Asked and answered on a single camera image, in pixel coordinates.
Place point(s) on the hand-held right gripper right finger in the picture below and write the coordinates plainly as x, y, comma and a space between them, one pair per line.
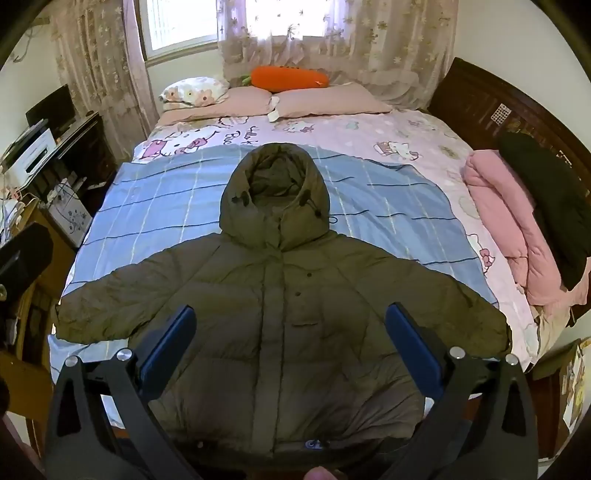
414, 347

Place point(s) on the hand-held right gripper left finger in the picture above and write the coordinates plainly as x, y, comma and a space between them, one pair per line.
167, 347

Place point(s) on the olive hooded puffer jacket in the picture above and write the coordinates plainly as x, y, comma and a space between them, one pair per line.
277, 277

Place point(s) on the person's right hand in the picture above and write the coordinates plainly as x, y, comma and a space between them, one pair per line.
319, 474

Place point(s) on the white floral storage box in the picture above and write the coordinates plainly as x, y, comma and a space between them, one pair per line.
71, 219

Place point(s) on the brown wooden cabinet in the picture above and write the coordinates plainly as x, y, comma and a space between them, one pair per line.
41, 332

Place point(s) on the white printer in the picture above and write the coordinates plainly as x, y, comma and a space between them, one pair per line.
30, 154

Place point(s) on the dark wooden desk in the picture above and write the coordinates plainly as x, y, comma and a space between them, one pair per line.
87, 143

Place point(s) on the beige cloth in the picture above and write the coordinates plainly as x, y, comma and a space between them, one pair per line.
549, 323

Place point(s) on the blue plaid blanket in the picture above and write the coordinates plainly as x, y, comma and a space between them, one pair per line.
161, 198

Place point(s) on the black monitor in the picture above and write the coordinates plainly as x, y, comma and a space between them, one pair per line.
51, 108

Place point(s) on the folded pink quilt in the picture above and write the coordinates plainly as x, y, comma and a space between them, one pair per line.
498, 207

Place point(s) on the colourful printed bag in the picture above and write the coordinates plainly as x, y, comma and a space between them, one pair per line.
575, 387

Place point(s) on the beige floral lace curtain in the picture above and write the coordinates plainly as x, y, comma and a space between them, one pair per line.
92, 69
369, 46

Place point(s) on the dark green garment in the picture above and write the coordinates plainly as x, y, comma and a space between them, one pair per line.
545, 184

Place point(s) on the floral pillow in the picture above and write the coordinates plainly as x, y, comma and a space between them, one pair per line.
194, 92

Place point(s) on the silver dotted sticker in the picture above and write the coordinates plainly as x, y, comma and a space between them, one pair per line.
501, 113

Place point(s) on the dark wooden bed headboard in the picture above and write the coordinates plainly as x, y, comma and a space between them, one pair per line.
466, 97

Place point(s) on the small white cloth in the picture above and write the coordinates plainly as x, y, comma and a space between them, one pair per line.
274, 110

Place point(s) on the pink pillow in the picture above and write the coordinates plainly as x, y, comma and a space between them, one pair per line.
323, 99
247, 99

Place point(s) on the window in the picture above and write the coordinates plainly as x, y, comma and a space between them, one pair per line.
180, 27

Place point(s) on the orange carrot plush pillow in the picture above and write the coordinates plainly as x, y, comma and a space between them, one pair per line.
286, 77

